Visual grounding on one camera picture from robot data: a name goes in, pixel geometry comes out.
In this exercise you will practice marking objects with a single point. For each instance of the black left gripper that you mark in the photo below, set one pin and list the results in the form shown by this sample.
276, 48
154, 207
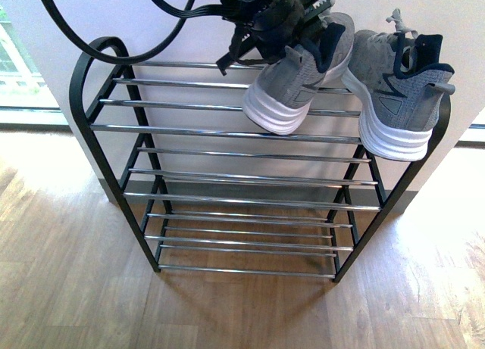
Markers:
265, 27

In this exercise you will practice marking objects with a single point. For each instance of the black metal shoe rack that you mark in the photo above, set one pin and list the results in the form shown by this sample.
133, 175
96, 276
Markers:
319, 198

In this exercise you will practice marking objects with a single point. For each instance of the grey sneaker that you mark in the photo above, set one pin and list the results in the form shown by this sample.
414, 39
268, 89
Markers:
400, 81
280, 97

